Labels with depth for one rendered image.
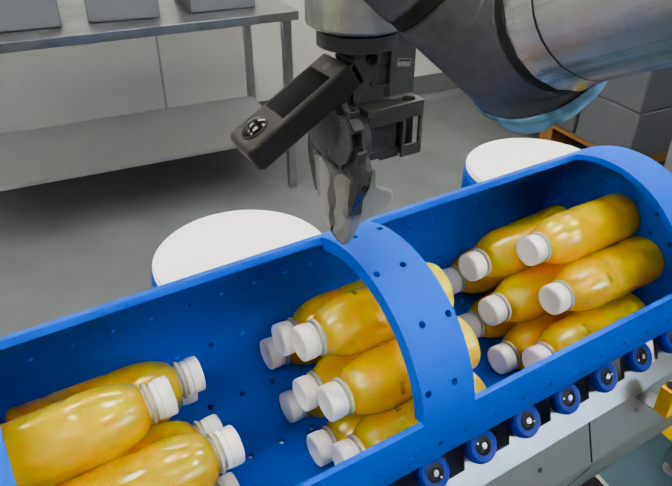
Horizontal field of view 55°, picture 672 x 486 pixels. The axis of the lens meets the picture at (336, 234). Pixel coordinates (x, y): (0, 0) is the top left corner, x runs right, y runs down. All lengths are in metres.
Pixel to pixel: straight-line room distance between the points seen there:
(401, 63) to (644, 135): 3.11
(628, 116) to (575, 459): 2.76
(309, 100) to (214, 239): 0.56
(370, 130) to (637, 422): 0.67
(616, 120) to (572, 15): 3.32
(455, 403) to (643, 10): 0.45
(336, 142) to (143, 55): 3.33
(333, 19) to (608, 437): 0.74
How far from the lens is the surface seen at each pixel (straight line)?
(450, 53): 0.42
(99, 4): 3.03
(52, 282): 2.94
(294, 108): 0.54
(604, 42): 0.34
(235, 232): 1.08
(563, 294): 0.85
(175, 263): 1.02
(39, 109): 3.92
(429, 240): 0.94
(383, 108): 0.57
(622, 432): 1.07
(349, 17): 0.53
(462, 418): 0.69
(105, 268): 2.94
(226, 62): 4.00
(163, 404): 0.64
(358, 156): 0.56
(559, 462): 0.98
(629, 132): 3.61
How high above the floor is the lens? 1.61
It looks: 32 degrees down
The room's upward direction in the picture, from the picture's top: straight up
